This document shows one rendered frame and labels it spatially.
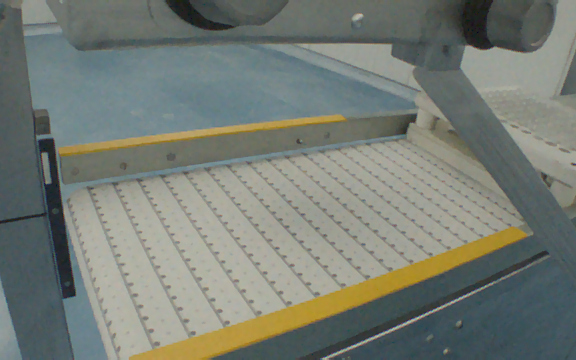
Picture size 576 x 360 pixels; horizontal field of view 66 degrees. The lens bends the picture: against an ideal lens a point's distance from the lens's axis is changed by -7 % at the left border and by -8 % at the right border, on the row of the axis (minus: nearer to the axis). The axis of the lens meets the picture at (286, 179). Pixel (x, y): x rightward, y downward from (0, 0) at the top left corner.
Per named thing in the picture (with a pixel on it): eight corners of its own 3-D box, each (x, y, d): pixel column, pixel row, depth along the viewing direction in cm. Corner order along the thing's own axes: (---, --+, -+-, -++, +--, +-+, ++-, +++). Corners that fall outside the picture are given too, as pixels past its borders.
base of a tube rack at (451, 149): (555, 230, 48) (563, 211, 47) (405, 138, 66) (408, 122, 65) (642, 191, 60) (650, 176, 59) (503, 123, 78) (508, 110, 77)
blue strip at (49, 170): (63, 300, 51) (37, 141, 42) (62, 297, 52) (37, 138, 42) (76, 297, 52) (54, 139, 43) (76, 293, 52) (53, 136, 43)
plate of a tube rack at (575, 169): (573, 190, 46) (581, 173, 45) (412, 105, 64) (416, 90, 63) (659, 159, 58) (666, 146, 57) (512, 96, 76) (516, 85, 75)
